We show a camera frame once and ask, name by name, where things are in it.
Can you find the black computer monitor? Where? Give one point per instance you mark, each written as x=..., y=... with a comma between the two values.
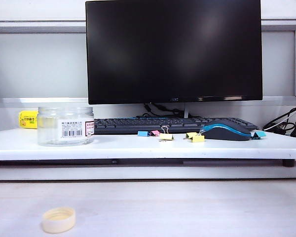
x=175, y=49

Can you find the yellow binder clip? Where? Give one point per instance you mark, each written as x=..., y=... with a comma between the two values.
x=198, y=138
x=190, y=134
x=166, y=137

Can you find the round transparent plastic box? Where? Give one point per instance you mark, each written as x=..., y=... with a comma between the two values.
x=49, y=128

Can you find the blue binder clip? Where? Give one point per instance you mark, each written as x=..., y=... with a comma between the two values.
x=142, y=133

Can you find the silver monitor stand neck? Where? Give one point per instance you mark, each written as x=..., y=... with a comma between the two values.
x=186, y=109

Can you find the blue and black computer mouse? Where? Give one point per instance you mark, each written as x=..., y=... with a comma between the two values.
x=224, y=133

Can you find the pink binder clip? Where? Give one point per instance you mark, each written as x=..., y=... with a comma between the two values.
x=155, y=133

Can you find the plastic bottle with yellow label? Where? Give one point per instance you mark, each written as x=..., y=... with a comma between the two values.
x=28, y=119

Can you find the black computer keyboard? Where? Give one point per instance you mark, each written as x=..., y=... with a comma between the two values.
x=162, y=123

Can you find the teal binder clip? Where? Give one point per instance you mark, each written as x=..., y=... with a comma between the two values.
x=260, y=134

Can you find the pale yellow bottle cap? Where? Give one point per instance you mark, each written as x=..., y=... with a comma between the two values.
x=58, y=221

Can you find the black round support foot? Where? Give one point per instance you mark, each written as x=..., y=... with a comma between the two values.
x=288, y=163

